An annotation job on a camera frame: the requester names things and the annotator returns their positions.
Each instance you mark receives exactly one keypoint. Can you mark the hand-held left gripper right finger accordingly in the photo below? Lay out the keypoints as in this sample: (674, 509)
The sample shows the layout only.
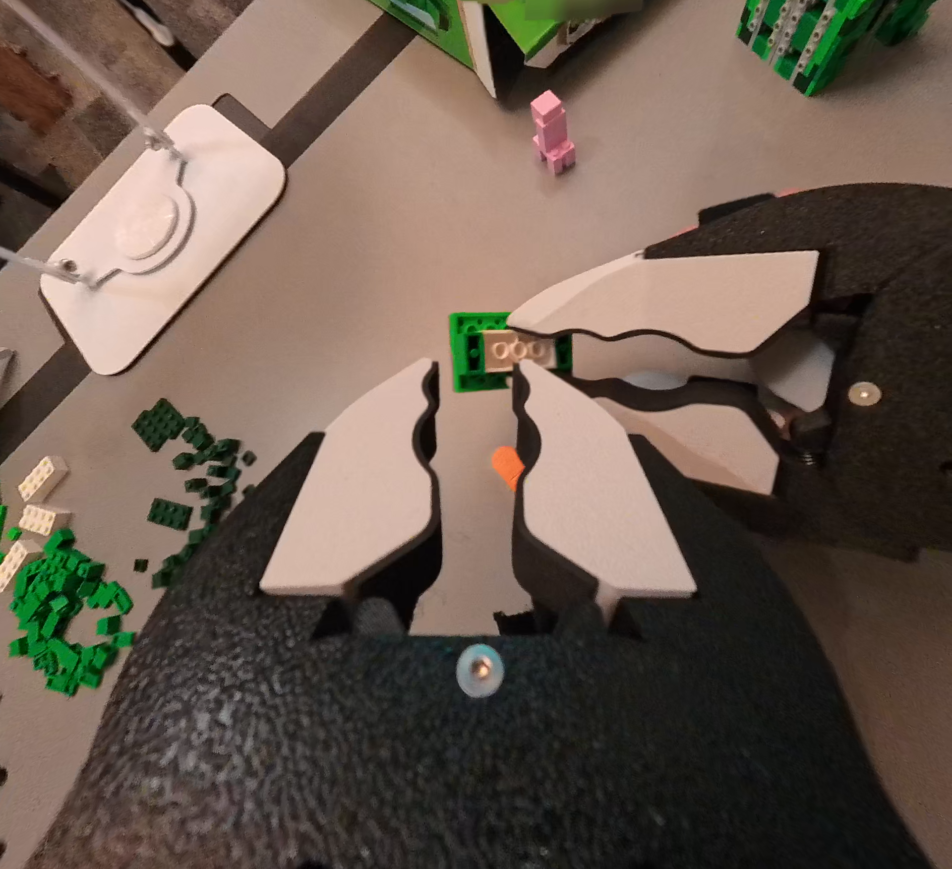
(595, 497)

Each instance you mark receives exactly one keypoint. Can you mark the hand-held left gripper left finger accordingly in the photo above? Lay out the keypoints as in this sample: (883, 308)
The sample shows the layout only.
(357, 482)

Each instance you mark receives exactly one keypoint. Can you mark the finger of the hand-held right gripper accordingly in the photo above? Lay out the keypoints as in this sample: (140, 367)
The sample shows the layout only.
(706, 445)
(669, 296)

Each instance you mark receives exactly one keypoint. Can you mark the green lego plate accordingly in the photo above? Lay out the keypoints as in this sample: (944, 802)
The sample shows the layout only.
(468, 363)

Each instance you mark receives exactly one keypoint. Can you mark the white lego brick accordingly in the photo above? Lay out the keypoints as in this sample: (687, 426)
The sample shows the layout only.
(506, 352)
(44, 519)
(43, 478)
(18, 564)

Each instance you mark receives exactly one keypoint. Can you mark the pink lego pig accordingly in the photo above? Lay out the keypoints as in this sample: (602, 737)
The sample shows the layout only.
(550, 132)

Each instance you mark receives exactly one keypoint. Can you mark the green lego creeper model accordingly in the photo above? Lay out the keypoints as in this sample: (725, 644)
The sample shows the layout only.
(818, 6)

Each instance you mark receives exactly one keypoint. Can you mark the orange brick separator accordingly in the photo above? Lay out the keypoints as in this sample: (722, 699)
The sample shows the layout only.
(507, 466)

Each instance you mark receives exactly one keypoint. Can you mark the pile of dark green pieces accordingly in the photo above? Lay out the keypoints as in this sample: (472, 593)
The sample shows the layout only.
(169, 512)

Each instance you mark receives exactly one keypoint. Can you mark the pile of bright green pieces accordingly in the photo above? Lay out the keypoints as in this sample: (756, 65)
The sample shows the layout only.
(59, 586)

